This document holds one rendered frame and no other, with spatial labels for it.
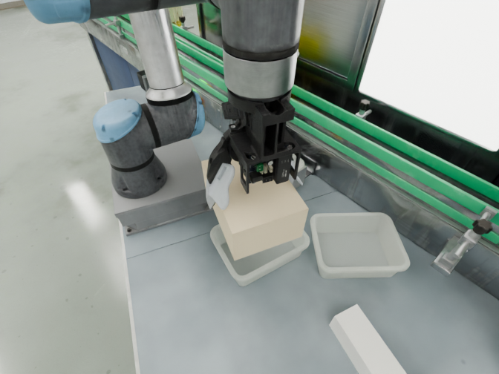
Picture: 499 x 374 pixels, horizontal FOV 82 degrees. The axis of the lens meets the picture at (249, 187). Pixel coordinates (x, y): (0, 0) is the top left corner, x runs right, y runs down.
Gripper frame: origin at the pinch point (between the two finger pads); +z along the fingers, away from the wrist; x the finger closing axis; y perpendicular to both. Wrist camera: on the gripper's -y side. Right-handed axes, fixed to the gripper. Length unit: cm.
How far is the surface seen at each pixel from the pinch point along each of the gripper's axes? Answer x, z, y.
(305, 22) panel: 44, -2, -60
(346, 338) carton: 13.5, 30.0, 21.0
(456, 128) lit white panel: 62, 9, -8
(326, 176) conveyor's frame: 37, 32, -23
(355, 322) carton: 16.6, 29.0, 19.2
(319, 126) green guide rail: 36, 18, -32
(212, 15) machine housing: 28, 10, -116
